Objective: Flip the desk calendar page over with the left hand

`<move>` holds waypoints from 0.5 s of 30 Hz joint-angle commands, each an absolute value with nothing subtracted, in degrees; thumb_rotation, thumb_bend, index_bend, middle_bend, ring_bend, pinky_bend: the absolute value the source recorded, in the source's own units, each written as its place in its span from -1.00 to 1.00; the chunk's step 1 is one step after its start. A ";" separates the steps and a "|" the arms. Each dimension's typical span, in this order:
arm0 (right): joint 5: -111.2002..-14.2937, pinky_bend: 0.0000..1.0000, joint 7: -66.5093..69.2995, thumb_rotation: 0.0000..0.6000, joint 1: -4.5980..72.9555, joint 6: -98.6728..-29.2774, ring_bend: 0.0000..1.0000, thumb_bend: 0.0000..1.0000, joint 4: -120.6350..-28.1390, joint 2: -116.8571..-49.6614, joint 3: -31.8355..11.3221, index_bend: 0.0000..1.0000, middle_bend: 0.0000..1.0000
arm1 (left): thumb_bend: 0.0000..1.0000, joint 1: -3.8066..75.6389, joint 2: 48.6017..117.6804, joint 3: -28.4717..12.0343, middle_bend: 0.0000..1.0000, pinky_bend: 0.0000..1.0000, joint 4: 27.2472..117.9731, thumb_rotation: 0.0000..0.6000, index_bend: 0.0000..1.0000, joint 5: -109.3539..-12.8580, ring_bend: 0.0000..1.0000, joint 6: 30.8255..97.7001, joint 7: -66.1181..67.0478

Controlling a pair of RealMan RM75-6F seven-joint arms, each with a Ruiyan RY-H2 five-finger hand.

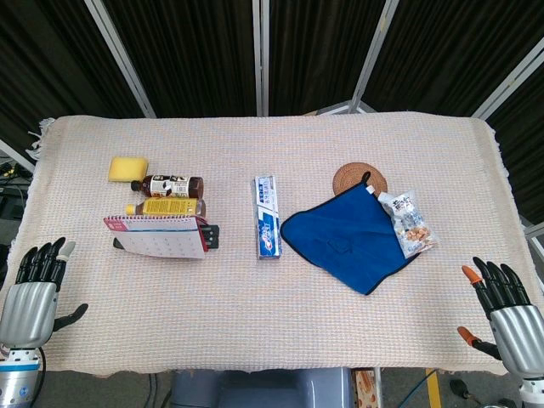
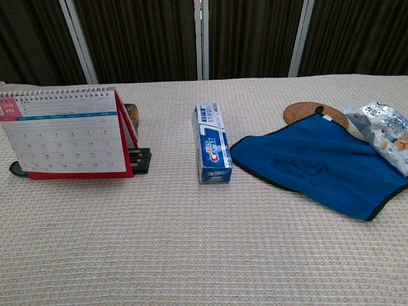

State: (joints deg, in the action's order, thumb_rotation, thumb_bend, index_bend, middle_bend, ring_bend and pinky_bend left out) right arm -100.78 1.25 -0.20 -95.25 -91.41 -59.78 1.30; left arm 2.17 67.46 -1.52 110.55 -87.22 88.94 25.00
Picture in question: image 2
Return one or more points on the silver blue snack bag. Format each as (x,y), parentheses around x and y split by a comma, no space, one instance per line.
(385,134)

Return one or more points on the white screen frame post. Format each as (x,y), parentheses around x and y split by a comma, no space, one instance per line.
(302,38)
(78,41)
(202,38)

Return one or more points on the blue white toothpaste box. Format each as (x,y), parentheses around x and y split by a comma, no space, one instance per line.
(213,150)

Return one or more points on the white desk calendar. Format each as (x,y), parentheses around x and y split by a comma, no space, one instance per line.
(63,143)

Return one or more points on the beige woven tablecloth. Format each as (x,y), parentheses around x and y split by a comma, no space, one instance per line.
(191,242)

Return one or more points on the brown patterned round object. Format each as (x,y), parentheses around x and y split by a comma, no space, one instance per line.
(133,114)

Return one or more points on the dark pleated screen panel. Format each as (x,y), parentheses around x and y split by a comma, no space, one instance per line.
(252,38)
(32,38)
(360,35)
(137,38)

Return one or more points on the black rounded object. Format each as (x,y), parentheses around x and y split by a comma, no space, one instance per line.
(17,168)

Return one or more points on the round woven rattan coaster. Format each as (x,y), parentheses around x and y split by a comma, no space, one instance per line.
(303,113)

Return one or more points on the blue cloth black trim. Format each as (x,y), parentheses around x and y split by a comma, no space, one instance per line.
(318,159)

